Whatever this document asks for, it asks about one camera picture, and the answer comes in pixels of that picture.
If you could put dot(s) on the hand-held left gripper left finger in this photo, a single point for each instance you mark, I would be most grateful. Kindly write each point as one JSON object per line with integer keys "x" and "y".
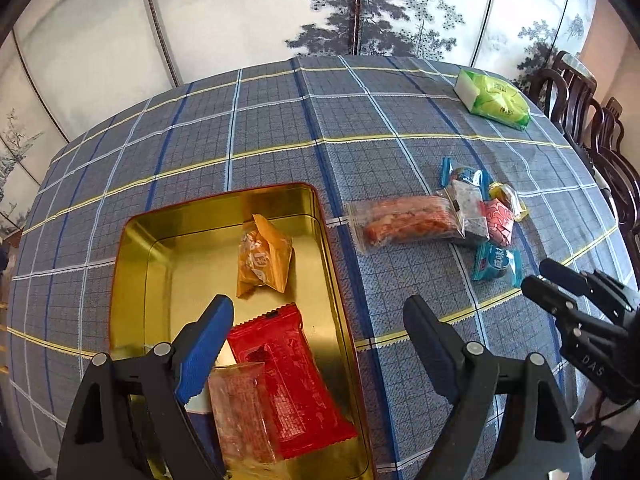
{"x": 202, "y": 355}

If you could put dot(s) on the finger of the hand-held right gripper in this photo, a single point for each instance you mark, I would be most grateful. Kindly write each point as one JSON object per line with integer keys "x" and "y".
{"x": 565, "y": 271}
{"x": 547, "y": 297}

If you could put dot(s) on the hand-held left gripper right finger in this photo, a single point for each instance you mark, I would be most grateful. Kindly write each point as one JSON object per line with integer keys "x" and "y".
{"x": 435, "y": 347}

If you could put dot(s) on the blue candy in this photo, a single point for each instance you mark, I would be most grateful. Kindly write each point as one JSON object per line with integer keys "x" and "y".
{"x": 497, "y": 265}
{"x": 462, "y": 175}

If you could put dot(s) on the brown snack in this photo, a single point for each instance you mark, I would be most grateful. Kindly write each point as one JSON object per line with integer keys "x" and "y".
{"x": 240, "y": 410}

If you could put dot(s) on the blue and silver long packet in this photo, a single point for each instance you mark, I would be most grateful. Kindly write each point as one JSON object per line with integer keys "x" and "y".
{"x": 202, "y": 427}

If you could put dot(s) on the pink patterned snack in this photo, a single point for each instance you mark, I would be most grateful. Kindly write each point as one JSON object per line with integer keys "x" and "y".
{"x": 499, "y": 222}

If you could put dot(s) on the small yellow-edged snack packet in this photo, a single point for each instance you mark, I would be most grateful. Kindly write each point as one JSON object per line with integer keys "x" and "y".
{"x": 510, "y": 199}

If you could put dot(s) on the red foil snack packet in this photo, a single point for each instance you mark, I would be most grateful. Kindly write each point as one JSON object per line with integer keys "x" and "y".
{"x": 295, "y": 385}

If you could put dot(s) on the red tin box gold inside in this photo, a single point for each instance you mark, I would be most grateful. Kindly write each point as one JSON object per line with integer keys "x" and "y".
{"x": 160, "y": 260}

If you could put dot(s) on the grey-brown snack packet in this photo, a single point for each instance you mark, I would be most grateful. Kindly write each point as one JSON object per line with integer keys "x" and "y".
{"x": 470, "y": 210}

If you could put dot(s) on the orange yellow snack packet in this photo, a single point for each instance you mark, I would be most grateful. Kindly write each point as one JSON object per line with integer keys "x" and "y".
{"x": 265, "y": 260}

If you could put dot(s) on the orange-red snack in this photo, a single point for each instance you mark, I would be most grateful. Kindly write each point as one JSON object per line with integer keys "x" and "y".
{"x": 405, "y": 220}

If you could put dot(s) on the dark grey cloth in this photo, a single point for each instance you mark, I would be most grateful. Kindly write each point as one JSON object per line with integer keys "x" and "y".
{"x": 600, "y": 180}

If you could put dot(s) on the dark wooden chair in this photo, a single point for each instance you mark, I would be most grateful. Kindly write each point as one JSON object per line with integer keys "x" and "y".
{"x": 617, "y": 160}
{"x": 560, "y": 90}

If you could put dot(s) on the green tissue pack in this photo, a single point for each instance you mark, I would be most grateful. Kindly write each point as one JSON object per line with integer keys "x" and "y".
{"x": 497, "y": 100}

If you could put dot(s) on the grey plaid tablecloth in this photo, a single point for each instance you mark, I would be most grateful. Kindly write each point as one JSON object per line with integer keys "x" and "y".
{"x": 250, "y": 135}

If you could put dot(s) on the painted folding screen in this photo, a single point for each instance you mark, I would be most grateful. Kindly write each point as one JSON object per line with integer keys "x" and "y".
{"x": 250, "y": 5}

